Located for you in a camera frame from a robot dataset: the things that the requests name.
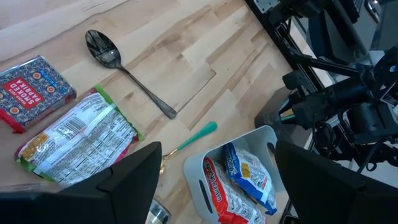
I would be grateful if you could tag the gold label spice jar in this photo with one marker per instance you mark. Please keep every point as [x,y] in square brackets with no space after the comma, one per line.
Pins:
[158,214]

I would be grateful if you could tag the light grey plastic bin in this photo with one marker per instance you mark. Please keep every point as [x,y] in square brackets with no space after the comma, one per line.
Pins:
[194,174]

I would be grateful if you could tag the smoked paprika tin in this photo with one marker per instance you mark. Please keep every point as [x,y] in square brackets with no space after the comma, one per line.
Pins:
[28,90]

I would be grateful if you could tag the red ramen packet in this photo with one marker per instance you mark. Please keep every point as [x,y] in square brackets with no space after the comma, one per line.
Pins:
[224,196]

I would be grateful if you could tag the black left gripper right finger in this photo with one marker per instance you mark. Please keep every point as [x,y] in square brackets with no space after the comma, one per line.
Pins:
[326,193]

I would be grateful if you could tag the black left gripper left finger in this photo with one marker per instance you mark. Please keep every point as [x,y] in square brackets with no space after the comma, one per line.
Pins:
[124,186]

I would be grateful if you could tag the blue ramen packet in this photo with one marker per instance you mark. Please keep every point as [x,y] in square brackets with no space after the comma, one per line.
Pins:
[248,174]

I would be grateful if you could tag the shrimp ramen packet green edge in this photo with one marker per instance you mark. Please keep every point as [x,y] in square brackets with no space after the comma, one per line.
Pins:
[81,137]

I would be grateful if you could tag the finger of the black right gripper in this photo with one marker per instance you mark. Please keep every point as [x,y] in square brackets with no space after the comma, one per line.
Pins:
[295,80]
[303,115]

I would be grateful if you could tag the black metal spoon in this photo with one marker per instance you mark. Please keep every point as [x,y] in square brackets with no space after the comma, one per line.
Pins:
[102,51]

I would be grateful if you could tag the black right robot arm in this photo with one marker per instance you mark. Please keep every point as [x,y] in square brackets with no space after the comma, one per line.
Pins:
[373,140]

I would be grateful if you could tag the black aluminium table frame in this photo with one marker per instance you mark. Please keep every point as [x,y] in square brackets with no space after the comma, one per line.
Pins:
[273,25]

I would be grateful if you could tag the silver mounting bracket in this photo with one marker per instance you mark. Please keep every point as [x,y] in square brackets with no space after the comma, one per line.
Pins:
[265,4]

